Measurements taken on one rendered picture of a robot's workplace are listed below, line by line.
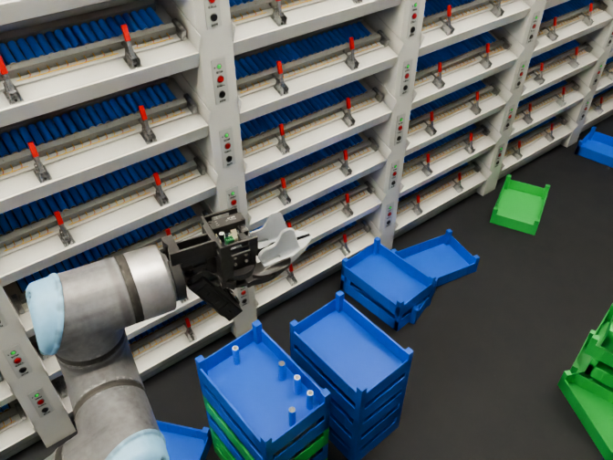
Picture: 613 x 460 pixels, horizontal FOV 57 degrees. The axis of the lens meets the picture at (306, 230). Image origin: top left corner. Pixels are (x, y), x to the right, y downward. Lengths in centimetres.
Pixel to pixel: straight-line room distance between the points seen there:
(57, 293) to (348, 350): 112
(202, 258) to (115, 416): 21
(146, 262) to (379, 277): 160
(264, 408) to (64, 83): 90
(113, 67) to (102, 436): 90
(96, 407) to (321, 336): 107
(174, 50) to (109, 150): 29
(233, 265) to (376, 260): 158
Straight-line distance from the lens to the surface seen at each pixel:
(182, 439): 195
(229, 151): 162
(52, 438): 204
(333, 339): 172
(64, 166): 146
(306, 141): 182
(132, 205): 161
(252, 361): 158
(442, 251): 251
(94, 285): 72
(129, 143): 150
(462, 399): 206
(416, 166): 240
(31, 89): 137
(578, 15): 298
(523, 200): 290
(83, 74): 139
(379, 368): 167
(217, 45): 148
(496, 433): 202
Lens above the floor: 168
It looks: 41 degrees down
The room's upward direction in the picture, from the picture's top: straight up
